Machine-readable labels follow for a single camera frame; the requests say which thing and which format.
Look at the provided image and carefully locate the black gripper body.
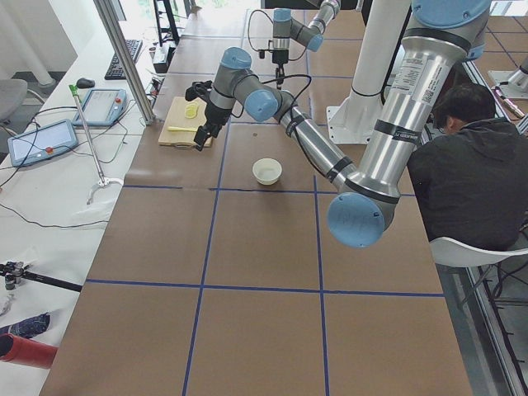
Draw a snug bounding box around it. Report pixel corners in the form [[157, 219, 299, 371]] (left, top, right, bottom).
[[271, 48, 289, 66], [203, 101, 231, 130]]

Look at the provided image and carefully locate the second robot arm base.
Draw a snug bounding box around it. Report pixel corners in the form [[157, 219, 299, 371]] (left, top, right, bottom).
[[488, 59, 528, 100]]

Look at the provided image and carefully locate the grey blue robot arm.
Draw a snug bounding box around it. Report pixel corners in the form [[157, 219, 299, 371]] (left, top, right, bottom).
[[185, 1, 341, 151], [195, 1, 490, 248]]

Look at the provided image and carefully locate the black box on table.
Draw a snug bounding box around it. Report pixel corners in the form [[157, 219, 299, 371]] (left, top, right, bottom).
[[152, 42, 176, 73]]

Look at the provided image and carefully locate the bamboo cutting board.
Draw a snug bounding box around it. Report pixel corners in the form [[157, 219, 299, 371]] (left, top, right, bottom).
[[158, 97, 206, 148]]

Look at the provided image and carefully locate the yellow plastic knife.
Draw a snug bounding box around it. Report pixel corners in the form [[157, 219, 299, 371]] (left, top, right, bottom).
[[167, 126, 198, 133]]

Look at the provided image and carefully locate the white round bowl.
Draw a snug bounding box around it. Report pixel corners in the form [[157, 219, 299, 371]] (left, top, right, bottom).
[[252, 158, 282, 186]]

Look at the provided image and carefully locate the far blue teach pendant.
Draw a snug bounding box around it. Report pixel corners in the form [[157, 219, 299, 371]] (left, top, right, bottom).
[[81, 88, 127, 128]]

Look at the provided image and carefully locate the blue teach pendant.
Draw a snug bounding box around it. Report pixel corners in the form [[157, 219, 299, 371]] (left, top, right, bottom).
[[81, 88, 127, 128], [7, 120, 78, 167]]

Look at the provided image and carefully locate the grabber reach stick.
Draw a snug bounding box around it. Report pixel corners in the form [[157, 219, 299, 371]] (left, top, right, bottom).
[[68, 84, 124, 205]]

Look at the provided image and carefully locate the black keyboard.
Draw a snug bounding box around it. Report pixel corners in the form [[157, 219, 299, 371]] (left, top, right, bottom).
[[103, 39, 144, 81]]

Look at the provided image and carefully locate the black computer mouse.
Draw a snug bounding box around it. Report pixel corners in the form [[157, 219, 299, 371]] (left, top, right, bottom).
[[76, 78, 95, 89]]

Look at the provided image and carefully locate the near blue teach pendant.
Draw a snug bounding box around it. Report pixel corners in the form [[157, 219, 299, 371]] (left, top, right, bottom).
[[7, 120, 78, 167]]

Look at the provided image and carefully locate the grey office chair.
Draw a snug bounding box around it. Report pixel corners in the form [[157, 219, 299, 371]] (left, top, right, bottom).
[[1, 79, 28, 123]]

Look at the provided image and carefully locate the person in black jacket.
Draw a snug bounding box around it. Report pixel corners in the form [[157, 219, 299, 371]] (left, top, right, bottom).
[[408, 82, 527, 251]]

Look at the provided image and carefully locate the black tripod rod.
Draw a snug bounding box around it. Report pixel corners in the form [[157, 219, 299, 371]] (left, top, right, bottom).
[[1, 262, 83, 292]]

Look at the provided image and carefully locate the white chair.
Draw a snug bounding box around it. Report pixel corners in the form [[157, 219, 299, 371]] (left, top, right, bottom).
[[429, 235, 528, 310]]

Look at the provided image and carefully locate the dark blue cloth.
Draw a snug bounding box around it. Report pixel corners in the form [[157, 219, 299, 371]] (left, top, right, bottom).
[[1, 313, 51, 339]]

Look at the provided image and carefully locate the red cylinder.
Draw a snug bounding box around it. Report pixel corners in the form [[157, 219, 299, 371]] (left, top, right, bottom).
[[1, 333, 58, 369]]

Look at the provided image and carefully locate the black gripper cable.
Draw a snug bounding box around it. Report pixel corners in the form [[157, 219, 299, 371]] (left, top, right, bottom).
[[230, 73, 356, 182]]

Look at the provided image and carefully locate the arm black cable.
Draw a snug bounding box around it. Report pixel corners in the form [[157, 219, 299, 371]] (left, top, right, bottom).
[[246, 8, 276, 53]]

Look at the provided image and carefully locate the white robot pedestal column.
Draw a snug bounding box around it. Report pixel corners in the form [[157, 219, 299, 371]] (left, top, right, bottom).
[[327, 1, 411, 144]]

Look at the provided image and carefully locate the aluminium frame post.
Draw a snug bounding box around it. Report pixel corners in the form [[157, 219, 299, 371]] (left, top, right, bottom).
[[93, 0, 156, 125]]

